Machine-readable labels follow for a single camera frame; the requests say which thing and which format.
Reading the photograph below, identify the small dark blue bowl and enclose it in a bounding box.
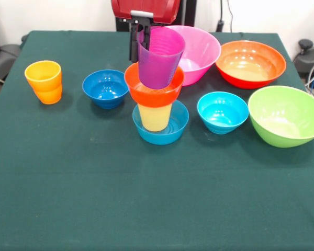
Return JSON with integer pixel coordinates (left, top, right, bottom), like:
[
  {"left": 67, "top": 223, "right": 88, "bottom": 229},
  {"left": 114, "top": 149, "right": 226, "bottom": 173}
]
[{"left": 82, "top": 69, "right": 130, "bottom": 110}]

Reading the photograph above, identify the small orange bowl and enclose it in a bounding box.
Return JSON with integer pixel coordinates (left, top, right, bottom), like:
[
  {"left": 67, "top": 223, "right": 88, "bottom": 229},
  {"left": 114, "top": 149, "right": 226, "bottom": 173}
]
[{"left": 124, "top": 62, "right": 185, "bottom": 108}]

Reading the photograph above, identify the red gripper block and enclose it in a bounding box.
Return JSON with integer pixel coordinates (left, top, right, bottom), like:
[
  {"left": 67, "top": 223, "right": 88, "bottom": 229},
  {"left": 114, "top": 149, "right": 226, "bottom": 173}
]
[{"left": 110, "top": 0, "right": 182, "bottom": 64}]

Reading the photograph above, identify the black wall cable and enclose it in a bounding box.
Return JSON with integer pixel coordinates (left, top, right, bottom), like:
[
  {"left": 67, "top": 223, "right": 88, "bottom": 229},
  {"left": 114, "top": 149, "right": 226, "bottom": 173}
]
[{"left": 216, "top": 0, "right": 234, "bottom": 33}]

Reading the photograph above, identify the large pink bowl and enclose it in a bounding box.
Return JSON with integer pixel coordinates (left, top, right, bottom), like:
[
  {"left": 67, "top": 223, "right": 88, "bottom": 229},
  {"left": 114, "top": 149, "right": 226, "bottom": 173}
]
[{"left": 164, "top": 25, "right": 222, "bottom": 86}]

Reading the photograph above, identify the large red-orange bowl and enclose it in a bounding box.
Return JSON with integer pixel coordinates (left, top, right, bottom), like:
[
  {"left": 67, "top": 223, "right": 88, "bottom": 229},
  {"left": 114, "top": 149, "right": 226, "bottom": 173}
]
[{"left": 215, "top": 40, "right": 287, "bottom": 90}]

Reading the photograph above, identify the large lime green bowl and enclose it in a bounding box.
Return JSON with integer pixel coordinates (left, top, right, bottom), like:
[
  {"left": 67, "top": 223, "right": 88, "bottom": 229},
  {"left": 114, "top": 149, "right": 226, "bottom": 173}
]
[{"left": 248, "top": 85, "right": 314, "bottom": 149}]

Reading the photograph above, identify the dark green table cloth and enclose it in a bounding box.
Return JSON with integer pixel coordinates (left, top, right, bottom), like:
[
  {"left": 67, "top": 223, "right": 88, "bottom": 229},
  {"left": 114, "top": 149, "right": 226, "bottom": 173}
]
[{"left": 0, "top": 30, "right": 314, "bottom": 251}]

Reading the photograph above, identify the yellow plastic cup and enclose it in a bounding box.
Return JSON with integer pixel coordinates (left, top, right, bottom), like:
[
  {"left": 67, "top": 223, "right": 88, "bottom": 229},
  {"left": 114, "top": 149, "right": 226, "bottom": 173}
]
[{"left": 138, "top": 103, "right": 173, "bottom": 132}]

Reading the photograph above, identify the medium blue bowl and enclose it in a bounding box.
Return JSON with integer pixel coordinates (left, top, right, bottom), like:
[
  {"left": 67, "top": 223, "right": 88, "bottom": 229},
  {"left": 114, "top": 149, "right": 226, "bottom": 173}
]
[{"left": 132, "top": 100, "right": 190, "bottom": 146}]

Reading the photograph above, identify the purple plastic cup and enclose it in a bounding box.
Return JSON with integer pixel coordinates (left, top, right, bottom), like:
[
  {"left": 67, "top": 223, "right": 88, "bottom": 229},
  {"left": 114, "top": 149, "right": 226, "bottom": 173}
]
[{"left": 137, "top": 26, "right": 186, "bottom": 90}]

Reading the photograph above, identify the orange plastic cup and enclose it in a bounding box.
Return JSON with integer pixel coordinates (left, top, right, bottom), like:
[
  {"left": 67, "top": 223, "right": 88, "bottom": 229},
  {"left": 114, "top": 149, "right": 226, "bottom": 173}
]
[{"left": 24, "top": 60, "right": 63, "bottom": 105}]

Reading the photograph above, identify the small cyan bowl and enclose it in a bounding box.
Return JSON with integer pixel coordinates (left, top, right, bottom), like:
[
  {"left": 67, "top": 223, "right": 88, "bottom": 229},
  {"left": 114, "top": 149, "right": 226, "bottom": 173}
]
[{"left": 197, "top": 91, "right": 250, "bottom": 135}]

